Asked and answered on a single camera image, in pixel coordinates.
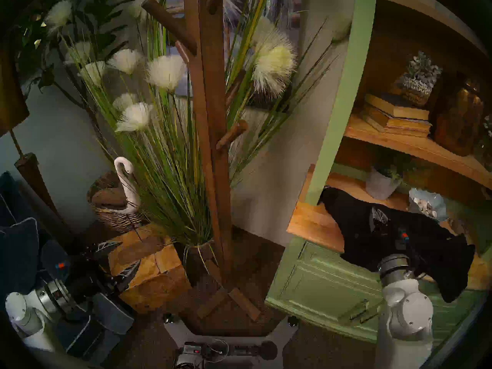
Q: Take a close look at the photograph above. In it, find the green wooden hutch cabinet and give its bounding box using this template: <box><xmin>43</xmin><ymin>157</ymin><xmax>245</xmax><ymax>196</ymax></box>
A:
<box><xmin>265</xmin><ymin>0</ymin><xmax>492</xmax><ymax>344</ymax></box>

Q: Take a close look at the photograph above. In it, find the brown wooden coat stand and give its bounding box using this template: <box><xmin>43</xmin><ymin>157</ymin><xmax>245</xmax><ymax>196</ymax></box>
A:
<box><xmin>141</xmin><ymin>0</ymin><xmax>263</xmax><ymax>322</ymax></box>

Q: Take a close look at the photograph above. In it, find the succulent in woven pot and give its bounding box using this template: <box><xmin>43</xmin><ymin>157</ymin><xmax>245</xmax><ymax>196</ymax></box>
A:
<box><xmin>396</xmin><ymin>51</ymin><xmax>443</xmax><ymax>107</ymax></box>

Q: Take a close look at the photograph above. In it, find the woven plant pot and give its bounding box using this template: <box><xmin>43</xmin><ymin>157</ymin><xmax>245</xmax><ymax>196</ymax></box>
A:
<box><xmin>175</xmin><ymin>241</ymin><xmax>216</xmax><ymax>286</ymax></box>

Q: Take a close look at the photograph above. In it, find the stack of books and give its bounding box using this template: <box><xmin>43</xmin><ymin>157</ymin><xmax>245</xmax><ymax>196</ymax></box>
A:
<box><xmin>363</xmin><ymin>105</ymin><xmax>432</xmax><ymax>131</ymax></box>

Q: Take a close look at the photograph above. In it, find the landscape wall painting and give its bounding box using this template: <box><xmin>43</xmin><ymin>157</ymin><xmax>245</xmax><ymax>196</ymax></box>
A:
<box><xmin>165</xmin><ymin>0</ymin><xmax>308</xmax><ymax>113</ymax></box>

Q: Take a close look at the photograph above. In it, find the gray robot base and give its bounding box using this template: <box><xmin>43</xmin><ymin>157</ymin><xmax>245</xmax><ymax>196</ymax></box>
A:
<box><xmin>163</xmin><ymin>314</ymin><xmax>300</xmax><ymax>369</ymax></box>

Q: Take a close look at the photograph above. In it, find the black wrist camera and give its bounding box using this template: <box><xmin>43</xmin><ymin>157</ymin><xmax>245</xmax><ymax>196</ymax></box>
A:
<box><xmin>396</xmin><ymin>228</ymin><xmax>415</xmax><ymax>254</ymax></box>
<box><xmin>40</xmin><ymin>239</ymin><xmax>73</xmax><ymax>281</ymax></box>

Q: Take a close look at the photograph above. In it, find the brown wicker basket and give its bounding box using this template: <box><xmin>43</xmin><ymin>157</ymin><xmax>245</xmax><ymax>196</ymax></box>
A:
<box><xmin>86</xmin><ymin>171</ymin><xmax>146</xmax><ymax>233</ymax></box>

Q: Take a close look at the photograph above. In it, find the dark cover old book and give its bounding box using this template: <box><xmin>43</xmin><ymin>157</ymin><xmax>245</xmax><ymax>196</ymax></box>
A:
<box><xmin>364</xmin><ymin>93</ymin><xmax>430</xmax><ymax>121</ymax></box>

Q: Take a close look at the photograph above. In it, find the white dried flower sprig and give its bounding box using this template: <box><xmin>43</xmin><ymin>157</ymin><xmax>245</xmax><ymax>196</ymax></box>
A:
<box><xmin>481</xmin><ymin>115</ymin><xmax>492</xmax><ymax>173</ymax></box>

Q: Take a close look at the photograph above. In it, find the chunky wooden block stool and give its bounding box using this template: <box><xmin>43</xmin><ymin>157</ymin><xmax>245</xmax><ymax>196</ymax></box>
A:
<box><xmin>108</xmin><ymin>223</ymin><xmax>191</xmax><ymax>315</ymax></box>

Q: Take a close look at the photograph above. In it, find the brown floor lamp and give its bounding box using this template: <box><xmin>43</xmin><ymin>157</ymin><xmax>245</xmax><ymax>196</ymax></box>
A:
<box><xmin>0</xmin><ymin>42</ymin><xmax>62</xmax><ymax>226</ymax></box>

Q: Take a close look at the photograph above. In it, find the dark gray robot torso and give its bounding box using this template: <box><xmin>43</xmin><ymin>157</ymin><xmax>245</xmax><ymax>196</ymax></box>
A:
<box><xmin>58</xmin><ymin>293</ymin><xmax>136</xmax><ymax>366</ymax></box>

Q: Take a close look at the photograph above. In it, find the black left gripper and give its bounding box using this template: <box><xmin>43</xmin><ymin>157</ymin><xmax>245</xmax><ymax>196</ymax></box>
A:
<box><xmin>70</xmin><ymin>241</ymin><xmax>141</xmax><ymax>298</ymax></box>

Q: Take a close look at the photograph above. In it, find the tan old book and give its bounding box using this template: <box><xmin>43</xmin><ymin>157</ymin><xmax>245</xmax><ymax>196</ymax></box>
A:
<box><xmin>361</xmin><ymin>116</ymin><xmax>431</xmax><ymax>138</ymax></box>

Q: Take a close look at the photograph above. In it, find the white swan figurine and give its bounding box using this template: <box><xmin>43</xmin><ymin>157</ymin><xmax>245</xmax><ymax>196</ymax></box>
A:
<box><xmin>114</xmin><ymin>157</ymin><xmax>142</xmax><ymax>215</ymax></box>

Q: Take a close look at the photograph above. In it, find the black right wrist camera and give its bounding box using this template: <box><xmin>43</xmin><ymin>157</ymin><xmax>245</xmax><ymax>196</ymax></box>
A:
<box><xmin>396</xmin><ymin>228</ymin><xmax>415</xmax><ymax>254</ymax></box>

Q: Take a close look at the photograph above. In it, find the dark leafy plant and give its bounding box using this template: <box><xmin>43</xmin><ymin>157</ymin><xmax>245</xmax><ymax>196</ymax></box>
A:
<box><xmin>15</xmin><ymin>0</ymin><xmax>135</xmax><ymax>117</ymax></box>

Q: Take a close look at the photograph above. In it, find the black jacket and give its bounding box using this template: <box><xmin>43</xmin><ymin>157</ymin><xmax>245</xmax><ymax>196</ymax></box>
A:
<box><xmin>319</xmin><ymin>186</ymin><xmax>476</xmax><ymax>303</ymax></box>

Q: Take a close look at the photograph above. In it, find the dark blue piped cushion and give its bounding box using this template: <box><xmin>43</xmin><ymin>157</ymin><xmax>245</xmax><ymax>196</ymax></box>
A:
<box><xmin>0</xmin><ymin>171</ymin><xmax>41</xmax><ymax>298</ymax></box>

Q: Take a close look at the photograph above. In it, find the tall ornamental pampas grass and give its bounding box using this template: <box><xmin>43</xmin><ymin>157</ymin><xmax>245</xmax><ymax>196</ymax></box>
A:
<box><xmin>44</xmin><ymin>0</ymin><xmax>339</xmax><ymax>249</ymax></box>

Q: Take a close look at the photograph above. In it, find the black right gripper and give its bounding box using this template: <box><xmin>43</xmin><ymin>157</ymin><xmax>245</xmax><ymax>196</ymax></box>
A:
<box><xmin>370</xmin><ymin>206</ymin><xmax>401</xmax><ymax>263</ymax></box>

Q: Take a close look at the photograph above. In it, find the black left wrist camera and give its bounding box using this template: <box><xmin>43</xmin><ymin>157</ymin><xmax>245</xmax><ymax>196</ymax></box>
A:
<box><xmin>40</xmin><ymin>239</ymin><xmax>73</xmax><ymax>281</ymax></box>

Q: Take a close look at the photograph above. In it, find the green plant in white pot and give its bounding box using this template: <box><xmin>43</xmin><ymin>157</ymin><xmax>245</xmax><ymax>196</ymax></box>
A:
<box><xmin>365</xmin><ymin>157</ymin><xmax>415</xmax><ymax>201</ymax></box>

